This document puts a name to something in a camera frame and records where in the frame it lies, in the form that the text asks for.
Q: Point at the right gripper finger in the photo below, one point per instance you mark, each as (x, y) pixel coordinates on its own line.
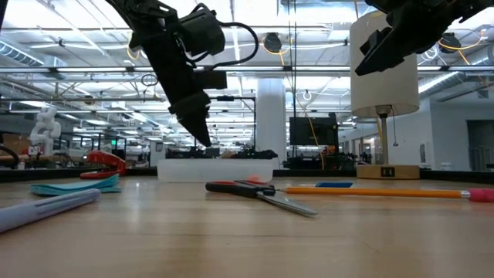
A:
(390, 54)

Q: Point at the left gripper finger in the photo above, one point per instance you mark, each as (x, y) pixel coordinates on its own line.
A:
(197, 123)

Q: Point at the red black scissors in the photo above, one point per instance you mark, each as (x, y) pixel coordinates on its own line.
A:
(239, 189)

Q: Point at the blue sticky note pad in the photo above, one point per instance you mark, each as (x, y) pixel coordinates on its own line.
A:
(77, 188)

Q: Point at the orange pencil pink eraser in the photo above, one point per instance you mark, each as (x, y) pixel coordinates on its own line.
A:
(366, 192)

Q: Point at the white marker pen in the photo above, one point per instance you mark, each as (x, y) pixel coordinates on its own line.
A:
(46, 208)

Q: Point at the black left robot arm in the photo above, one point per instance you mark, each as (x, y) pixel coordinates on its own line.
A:
(154, 15)

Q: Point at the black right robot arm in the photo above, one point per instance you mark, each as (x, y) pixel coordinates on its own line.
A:
(478, 5)

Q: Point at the white shade wooden table lamp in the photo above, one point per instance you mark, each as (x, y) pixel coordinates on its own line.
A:
(382, 92)

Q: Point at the clear plastic pencil box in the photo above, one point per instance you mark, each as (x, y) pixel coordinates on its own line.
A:
(216, 170)

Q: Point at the red stapler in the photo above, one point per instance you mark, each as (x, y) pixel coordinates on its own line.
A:
(108, 160)

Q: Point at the black monitor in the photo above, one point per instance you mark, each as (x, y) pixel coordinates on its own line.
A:
(312, 131)

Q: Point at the brown cardboard box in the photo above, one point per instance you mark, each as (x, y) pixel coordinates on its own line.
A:
(15, 143)

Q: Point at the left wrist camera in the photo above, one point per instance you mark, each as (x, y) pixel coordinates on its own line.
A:
(211, 80)

